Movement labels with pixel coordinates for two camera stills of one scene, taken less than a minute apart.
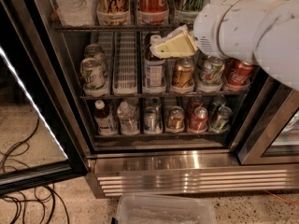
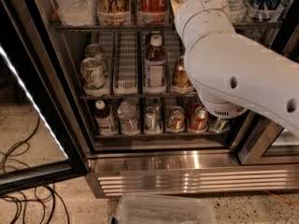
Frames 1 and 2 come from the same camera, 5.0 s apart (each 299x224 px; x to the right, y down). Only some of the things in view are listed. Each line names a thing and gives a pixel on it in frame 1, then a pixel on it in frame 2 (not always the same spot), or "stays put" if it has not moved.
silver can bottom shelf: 152,119 stays put
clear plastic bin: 152,208 stays put
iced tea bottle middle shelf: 155,68 stays put
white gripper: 209,28 → 199,6
